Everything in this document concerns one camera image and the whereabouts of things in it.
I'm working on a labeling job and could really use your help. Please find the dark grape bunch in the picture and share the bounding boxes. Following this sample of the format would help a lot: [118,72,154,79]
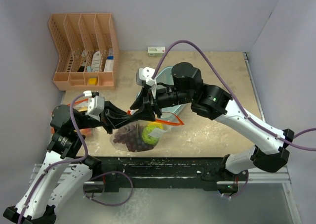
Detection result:
[112,124,155,152]

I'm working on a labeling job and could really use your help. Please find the yellow banana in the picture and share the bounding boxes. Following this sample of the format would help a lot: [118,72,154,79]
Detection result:
[148,122,163,130]

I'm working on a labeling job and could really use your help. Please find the white blue box in organizer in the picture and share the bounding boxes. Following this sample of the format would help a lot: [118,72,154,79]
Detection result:
[103,48,114,72]

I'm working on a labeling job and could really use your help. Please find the yellow small box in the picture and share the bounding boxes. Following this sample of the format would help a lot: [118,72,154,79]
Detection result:
[88,78,98,86]

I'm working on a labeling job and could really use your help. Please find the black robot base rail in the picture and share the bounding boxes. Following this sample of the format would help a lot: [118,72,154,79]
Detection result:
[49,156,272,192]

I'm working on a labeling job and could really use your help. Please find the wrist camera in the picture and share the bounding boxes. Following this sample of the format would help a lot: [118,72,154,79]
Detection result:
[83,90,105,122]
[136,67,157,99]

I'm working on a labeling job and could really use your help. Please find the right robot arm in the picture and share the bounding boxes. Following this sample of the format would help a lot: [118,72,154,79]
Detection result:
[130,62,294,180]

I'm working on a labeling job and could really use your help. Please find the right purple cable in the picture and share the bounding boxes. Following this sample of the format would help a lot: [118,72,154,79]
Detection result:
[153,40,316,152]

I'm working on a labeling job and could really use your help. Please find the pink desk organizer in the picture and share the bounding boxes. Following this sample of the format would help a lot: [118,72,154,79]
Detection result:
[48,13,120,91]

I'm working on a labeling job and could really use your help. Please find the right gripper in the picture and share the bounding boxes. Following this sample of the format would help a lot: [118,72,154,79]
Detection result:
[130,84,194,121]

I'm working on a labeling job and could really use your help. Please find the white bottle in organizer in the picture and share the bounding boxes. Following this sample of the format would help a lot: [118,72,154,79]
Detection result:
[91,51,103,72]

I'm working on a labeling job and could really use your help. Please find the light blue plastic basket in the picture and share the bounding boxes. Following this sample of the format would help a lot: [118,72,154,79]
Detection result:
[136,66,186,115]

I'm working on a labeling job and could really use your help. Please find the green white small box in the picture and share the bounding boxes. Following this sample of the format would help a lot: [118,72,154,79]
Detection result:
[147,46,166,57]

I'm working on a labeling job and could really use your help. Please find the green custard apple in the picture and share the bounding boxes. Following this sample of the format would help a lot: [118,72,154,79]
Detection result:
[142,125,160,145]

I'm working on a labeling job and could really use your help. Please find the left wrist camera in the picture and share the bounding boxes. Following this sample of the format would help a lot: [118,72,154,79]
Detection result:
[83,90,105,122]

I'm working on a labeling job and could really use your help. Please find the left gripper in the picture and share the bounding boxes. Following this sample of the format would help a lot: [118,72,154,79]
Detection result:
[72,96,133,133]

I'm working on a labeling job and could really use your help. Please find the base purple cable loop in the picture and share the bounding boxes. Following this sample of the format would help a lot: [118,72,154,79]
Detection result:
[82,171,134,207]

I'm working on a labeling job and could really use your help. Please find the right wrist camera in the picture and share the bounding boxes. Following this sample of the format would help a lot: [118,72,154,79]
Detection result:
[136,67,157,99]

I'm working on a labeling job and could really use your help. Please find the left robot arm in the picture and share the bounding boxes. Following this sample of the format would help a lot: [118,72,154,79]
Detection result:
[3,96,132,224]

